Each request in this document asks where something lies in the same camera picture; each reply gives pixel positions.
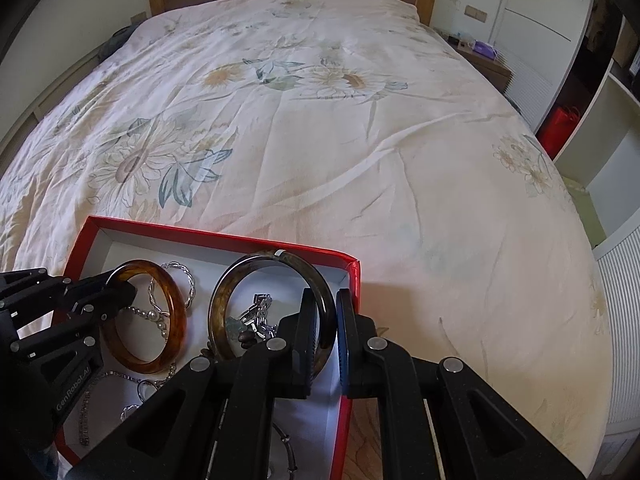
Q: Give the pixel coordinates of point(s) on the green floor mat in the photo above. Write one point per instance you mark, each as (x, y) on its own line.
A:
(582, 210)

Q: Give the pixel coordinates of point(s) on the amber bangle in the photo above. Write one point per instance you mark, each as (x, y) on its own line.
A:
(176, 310)

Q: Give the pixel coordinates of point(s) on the red jewelry box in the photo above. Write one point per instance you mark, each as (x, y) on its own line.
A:
(325, 425)

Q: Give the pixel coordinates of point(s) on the white slatted cabinet door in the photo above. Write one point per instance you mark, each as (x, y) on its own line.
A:
(620, 335)

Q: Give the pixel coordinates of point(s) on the green stone pendant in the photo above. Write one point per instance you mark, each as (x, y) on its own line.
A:
(235, 325)

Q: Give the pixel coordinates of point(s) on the red bag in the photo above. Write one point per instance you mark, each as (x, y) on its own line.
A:
(557, 132)

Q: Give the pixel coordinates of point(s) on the wall switch plate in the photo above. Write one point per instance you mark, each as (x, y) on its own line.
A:
(475, 12)

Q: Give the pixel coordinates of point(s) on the white wardrobe door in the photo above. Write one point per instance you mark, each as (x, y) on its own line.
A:
(540, 35)

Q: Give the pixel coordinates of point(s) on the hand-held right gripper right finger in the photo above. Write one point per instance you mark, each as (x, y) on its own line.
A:
(342, 345)

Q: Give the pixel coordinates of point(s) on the floral bedspread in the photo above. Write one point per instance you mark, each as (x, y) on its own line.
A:
(350, 160)

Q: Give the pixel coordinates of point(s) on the dark brown bangle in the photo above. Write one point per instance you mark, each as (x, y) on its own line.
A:
(300, 264)

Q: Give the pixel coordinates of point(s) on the dark cloth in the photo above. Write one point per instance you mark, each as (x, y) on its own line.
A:
(117, 42)

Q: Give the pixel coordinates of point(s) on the wooden nightstand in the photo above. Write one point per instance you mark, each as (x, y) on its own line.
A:
(487, 70)

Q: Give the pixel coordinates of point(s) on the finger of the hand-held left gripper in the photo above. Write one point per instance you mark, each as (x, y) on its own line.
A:
(55, 287)
(95, 312)

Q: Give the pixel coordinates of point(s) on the thin silver bangle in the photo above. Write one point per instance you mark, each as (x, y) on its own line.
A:
(285, 441)

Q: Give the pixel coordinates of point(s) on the white shelf unit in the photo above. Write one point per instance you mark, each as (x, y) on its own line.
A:
(610, 150)

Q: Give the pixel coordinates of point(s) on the purple tissue box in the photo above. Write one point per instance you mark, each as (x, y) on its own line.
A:
(485, 50)

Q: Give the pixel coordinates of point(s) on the silver wristwatch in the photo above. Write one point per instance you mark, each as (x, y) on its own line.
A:
(257, 305)

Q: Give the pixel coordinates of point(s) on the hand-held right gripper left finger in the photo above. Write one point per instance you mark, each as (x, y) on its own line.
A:
(312, 340)

